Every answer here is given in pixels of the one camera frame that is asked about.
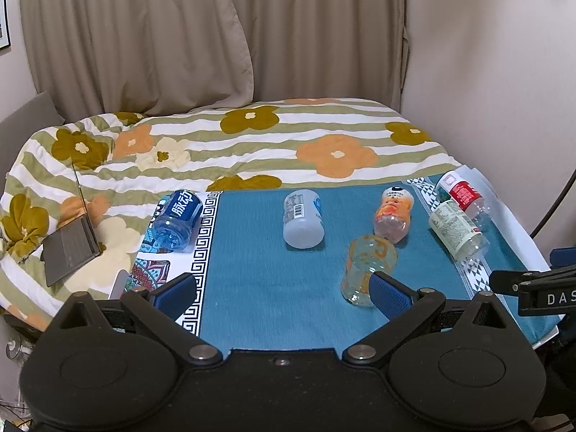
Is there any black cable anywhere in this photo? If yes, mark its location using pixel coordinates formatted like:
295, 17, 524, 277
529, 168, 576, 239

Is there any frosted bottle with white label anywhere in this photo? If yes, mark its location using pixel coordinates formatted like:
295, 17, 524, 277
283, 190, 325, 248

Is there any grey headboard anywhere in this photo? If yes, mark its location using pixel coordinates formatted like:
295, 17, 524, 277
0, 92, 66, 181

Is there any clear bottle with red label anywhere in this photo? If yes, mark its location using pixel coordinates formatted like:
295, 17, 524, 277
435, 170, 492, 221

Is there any clear bottle with blue label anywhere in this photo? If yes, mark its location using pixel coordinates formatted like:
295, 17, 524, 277
150, 189, 203, 253

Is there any clear bottle with green label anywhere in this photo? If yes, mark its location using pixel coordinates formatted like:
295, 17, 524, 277
428, 200, 491, 264

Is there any black framed picture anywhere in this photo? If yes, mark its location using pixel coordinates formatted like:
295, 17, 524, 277
0, 0, 12, 51

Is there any orange cartoon bottle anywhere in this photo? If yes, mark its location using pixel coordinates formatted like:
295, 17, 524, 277
373, 186, 415, 243

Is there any beige curtain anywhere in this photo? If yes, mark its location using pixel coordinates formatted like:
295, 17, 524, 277
224, 0, 409, 111
18, 0, 255, 118

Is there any teal patterned cloth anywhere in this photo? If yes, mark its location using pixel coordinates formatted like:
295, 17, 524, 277
121, 167, 561, 352

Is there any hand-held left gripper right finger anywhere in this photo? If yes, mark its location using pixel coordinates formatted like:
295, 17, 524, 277
342, 271, 519, 365

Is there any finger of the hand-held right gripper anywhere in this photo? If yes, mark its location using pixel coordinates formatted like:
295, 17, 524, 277
490, 265, 576, 296

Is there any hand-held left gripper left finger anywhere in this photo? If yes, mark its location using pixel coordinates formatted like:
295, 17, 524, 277
58, 273, 225, 365

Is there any grey laptop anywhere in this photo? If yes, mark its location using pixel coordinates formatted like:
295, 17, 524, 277
40, 161, 103, 288

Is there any clear cup with orange print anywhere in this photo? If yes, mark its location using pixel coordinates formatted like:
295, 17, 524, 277
341, 234, 399, 308

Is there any striped floral blanket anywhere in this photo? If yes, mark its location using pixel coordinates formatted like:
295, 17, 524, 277
0, 98, 465, 325

